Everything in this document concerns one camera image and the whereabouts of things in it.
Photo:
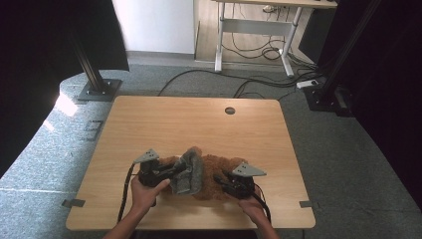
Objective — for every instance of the black metal stand with base plate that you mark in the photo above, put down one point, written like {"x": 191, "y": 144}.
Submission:
{"x": 96, "y": 79}

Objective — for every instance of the grey doll garment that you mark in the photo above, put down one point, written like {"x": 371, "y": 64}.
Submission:
{"x": 192, "y": 172}

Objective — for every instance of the grey floor tape marks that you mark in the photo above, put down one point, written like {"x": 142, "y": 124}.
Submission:
{"x": 93, "y": 130}

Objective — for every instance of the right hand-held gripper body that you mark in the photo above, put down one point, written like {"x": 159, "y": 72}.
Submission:
{"x": 240, "y": 186}

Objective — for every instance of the person's right hand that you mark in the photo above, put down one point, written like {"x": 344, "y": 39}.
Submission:
{"x": 253, "y": 207}

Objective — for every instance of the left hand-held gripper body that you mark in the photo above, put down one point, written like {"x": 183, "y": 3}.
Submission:
{"x": 151, "y": 172}

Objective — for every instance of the white desk frame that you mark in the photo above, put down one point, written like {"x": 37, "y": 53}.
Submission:
{"x": 255, "y": 27}

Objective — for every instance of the person's left hand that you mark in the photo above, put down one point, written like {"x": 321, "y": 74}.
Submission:
{"x": 146, "y": 195}

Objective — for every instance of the dark curtain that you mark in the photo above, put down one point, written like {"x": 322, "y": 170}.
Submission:
{"x": 391, "y": 83}
{"x": 33, "y": 66}

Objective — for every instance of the grey tape strip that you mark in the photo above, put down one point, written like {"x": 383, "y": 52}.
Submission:
{"x": 306, "y": 204}
{"x": 73, "y": 203}

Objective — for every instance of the brown teddy bear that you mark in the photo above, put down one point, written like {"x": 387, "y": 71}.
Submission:
{"x": 215, "y": 179}

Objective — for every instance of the black metal stand with dark base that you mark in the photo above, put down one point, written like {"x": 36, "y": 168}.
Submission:
{"x": 328, "y": 89}

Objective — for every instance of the white power strip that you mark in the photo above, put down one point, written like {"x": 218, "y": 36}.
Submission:
{"x": 307, "y": 84}

